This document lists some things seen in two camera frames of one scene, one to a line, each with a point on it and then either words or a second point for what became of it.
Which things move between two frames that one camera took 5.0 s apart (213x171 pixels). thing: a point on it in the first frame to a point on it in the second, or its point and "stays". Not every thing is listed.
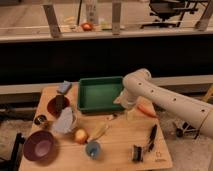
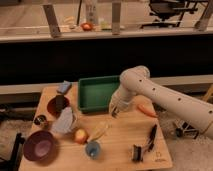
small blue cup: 93,149 stays
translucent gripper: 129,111 to 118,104
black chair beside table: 12,164 stays
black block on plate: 60,103 stays
